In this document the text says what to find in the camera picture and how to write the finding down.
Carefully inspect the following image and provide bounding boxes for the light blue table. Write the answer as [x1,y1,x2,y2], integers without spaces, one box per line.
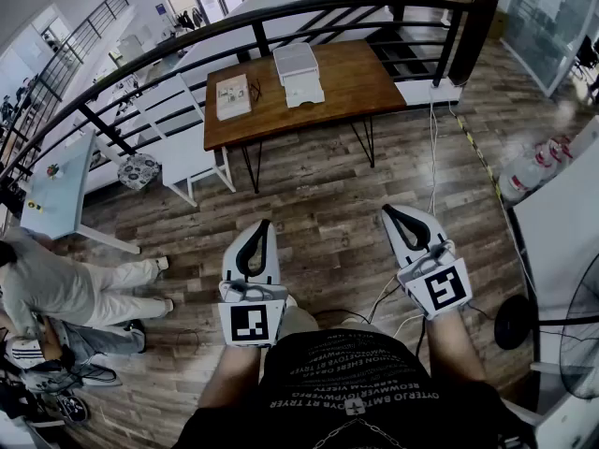
[19,131,141,255]

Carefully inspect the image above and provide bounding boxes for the pack of clear water bottles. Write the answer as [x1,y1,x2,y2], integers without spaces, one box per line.
[497,134,576,204]

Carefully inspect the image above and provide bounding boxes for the person's beige trousers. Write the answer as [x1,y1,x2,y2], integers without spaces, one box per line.
[278,302,380,340]

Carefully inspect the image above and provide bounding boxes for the white wooden chair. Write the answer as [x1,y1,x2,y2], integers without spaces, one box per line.
[132,73,238,209]

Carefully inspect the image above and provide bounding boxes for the dark wooden railing post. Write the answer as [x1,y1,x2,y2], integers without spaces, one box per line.
[447,0,504,87]

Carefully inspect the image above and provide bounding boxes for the white cabinet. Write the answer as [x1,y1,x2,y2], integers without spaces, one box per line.
[119,34,145,63]

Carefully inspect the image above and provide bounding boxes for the black standing fan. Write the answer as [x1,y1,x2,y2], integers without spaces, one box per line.
[494,250,599,401]

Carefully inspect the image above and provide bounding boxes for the patterned cushion stool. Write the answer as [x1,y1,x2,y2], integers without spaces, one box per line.
[116,152,161,191]

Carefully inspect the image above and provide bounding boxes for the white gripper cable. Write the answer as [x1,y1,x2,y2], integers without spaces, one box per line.
[368,276,425,340]

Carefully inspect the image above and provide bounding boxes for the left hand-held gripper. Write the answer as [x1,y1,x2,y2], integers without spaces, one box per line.
[217,219,289,348]

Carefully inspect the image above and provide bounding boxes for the white power cable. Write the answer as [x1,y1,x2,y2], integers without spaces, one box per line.
[428,86,444,217]

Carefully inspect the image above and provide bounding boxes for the person's left forearm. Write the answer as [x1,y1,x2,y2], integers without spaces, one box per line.
[198,343,263,411]

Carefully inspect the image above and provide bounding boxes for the curved black metal railing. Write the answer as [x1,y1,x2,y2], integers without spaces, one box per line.
[0,0,474,191]

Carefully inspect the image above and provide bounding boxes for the person's black printed shirt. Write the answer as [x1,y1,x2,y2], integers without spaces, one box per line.
[171,327,539,449]

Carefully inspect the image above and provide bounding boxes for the brown wooden table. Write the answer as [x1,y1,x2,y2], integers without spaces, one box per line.
[203,38,407,195]

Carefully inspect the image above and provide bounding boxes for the yellow black striped floor tape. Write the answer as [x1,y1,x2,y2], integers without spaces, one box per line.
[456,114,509,214]

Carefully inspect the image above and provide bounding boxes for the person's right forearm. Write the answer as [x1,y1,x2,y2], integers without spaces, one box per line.
[425,309,488,385]

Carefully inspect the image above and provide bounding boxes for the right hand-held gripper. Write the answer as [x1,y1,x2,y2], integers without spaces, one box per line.
[381,203,473,321]

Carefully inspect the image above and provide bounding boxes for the white box with lid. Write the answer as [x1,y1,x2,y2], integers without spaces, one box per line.
[272,42,327,109]

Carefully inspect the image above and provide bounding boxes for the white counter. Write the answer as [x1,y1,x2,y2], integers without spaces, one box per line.
[509,117,599,443]

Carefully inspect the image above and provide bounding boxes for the thin-bar black balcony railing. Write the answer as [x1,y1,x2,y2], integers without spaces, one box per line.
[0,0,130,158]

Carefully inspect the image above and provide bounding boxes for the beige hardcover book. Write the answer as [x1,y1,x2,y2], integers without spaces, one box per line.
[215,73,253,122]

